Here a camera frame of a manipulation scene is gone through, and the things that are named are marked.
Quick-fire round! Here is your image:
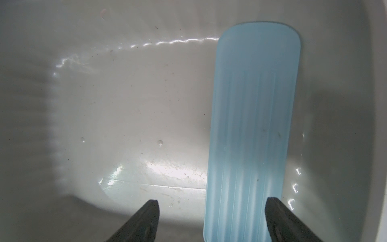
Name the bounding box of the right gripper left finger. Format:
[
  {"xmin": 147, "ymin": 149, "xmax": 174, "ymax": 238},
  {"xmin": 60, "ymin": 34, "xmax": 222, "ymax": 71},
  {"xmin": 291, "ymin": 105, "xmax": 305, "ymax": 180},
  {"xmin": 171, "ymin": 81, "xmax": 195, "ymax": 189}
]
[{"xmin": 107, "ymin": 200, "xmax": 160, "ymax": 242}]

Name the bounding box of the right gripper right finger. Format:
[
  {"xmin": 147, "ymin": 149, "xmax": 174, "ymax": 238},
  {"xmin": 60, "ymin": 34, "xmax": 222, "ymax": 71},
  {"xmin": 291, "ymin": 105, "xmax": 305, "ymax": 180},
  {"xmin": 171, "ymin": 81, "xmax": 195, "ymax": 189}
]
[{"xmin": 265, "ymin": 197, "xmax": 322, "ymax": 242}]

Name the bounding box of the grey storage box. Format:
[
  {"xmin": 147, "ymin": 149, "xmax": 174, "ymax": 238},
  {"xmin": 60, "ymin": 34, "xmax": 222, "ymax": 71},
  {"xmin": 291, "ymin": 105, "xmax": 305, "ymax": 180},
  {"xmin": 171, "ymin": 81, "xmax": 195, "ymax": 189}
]
[{"xmin": 1, "ymin": 1, "xmax": 387, "ymax": 242}]

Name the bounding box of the light blue pencil case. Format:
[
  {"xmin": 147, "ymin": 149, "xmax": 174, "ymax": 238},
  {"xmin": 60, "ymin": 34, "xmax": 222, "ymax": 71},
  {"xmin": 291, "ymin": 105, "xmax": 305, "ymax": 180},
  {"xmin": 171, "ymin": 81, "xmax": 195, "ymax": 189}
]
[{"xmin": 203, "ymin": 22, "xmax": 301, "ymax": 242}]

